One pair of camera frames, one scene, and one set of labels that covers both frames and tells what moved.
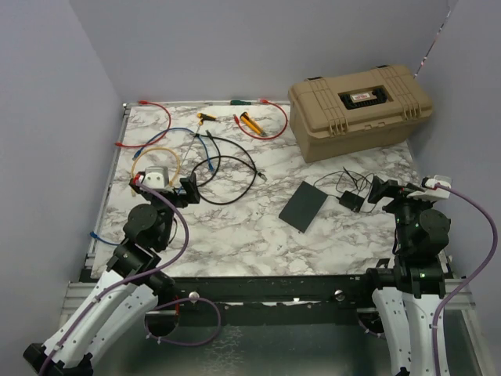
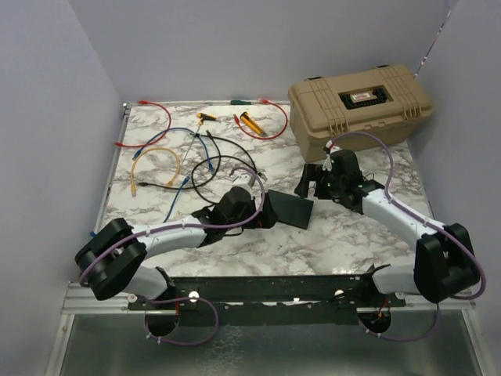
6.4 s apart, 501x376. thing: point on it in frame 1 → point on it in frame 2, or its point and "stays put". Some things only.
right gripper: (401, 197) → (311, 172)
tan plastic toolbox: (345, 114) stays put
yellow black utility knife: (246, 118) stays put
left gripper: (189, 184) → (264, 219)
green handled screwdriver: (236, 103) stays put
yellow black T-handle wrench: (202, 117) stays put
